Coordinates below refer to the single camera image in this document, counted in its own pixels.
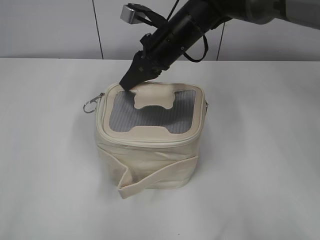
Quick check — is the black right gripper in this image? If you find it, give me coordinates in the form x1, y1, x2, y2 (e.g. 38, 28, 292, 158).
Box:
119, 15, 203, 90

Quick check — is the silver zipper pull ring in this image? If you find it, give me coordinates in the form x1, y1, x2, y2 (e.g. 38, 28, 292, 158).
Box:
82, 92, 106, 114

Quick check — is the cream canvas zipper bag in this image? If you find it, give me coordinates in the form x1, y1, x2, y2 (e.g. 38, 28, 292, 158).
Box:
93, 82, 208, 199

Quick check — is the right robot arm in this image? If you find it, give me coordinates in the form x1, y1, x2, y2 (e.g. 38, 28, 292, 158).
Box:
119, 0, 320, 91

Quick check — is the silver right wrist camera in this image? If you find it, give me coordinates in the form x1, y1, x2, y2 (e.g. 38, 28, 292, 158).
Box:
120, 3, 151, 25

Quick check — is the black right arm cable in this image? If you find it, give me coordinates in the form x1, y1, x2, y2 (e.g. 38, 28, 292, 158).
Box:
183, 34, 210, 63

